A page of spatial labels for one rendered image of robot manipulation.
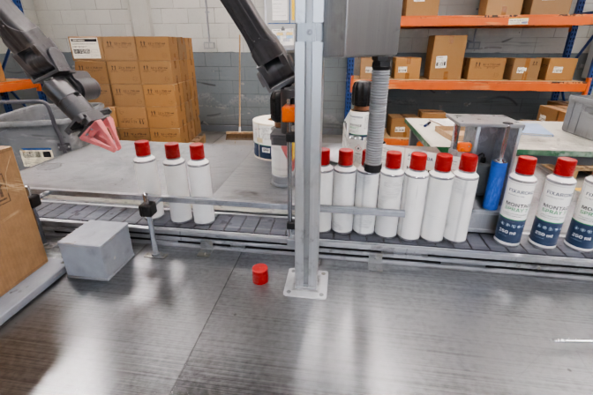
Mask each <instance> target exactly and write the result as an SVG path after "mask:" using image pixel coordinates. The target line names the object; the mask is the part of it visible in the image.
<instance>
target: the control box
mask: <svg viewBox="0 0 593 395"><path fill-rule="evenodd" d="M402 1H403V0H325V10H324V23H322V24H323V41H321V42H324V43H323V57H365V56H395V55H397V53H398V44H399V35H400V27H401V18H402Z"/></svg>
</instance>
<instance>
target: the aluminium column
mask: <svg viewBox="0 0 593 395"><path fill-rule="evenodd" d="M324 10H325V0H295V23H296V24H322V23H324ZM323 43H324V42H321V41H316V26H315V41H297V42H295V288H299V289H308V290H317V284H318V274H319V213H320V182H321V151H322V120H323V89H324V57H323Z"/></svg>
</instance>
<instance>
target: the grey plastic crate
mask: <svg viewBox="0 0 593 395"><path fill-rule="evenodd" d="M561 129H562V130H563V131H565V132H568V133H571V134H573V135H575V136H578V137H581V138H586V139H588V140H591V141H593V95H570V97H569V104H568V107H567V112H566V115H565V119H564V122H563V125H562V128H561Z"/></svg>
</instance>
